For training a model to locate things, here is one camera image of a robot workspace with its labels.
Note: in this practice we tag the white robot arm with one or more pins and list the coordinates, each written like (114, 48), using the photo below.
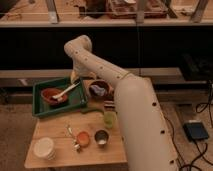
(148, 144)

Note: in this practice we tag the green plastic cup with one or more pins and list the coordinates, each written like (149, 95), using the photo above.
(109, 118)

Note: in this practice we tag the metal cup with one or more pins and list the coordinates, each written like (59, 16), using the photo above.
(101, 138)

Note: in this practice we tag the orange apple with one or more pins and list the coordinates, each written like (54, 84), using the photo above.
(83, 139)

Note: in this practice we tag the dark brown bowl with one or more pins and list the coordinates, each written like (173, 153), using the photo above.
(99, 89)

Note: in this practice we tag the brown toy food piece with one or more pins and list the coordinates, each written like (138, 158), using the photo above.
(109, 105)

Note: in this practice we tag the white plastic spoon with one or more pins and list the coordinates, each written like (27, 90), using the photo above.
(59, 96)

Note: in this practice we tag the green plastic tray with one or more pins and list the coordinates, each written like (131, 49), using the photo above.
(76, 98)

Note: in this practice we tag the red-brown bowl in tray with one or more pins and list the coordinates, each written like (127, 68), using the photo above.
(48, 95)

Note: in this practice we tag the white stacked plates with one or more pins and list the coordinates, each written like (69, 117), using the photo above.
(44, 148)

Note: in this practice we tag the black pedal box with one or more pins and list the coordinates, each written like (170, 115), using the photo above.
(195, 131)

